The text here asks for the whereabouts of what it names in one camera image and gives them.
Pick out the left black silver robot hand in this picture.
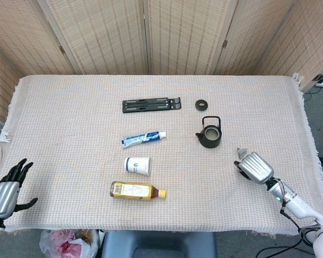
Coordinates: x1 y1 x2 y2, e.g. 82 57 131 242
0 158 39 219

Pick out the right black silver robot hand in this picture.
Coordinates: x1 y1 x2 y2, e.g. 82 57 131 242
234 152 275 185

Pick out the black teapot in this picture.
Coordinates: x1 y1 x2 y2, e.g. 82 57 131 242
195 116 222 149

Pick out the white plastic bag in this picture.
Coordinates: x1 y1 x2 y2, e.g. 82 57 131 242
39 229 100 258

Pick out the black round lid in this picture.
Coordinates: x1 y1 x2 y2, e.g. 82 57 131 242
195 99 209 111

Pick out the tea bottle yellow cap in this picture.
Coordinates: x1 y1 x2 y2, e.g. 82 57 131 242
109 181 167 201

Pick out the beige woven tablecloth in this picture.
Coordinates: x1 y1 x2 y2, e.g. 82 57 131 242
0 74 323 237

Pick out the white paper cup blue logo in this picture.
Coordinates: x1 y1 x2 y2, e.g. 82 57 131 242
124 156 153 176

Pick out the blue white toothpaste tube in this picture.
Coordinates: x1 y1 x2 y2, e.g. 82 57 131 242
121 131 167 149

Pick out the black folding laptop stand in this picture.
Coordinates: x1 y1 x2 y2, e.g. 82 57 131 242
122 96 183 114

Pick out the blue chair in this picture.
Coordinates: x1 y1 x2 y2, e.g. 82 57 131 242
101 230 218 258

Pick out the woven folding screen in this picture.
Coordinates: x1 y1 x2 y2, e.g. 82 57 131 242
0 0 323 122

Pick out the right arm wrist cable bundle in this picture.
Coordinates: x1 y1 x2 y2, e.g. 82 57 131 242
277 178 322 232

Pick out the black floor cable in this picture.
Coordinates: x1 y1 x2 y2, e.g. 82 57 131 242
303 86 320 102

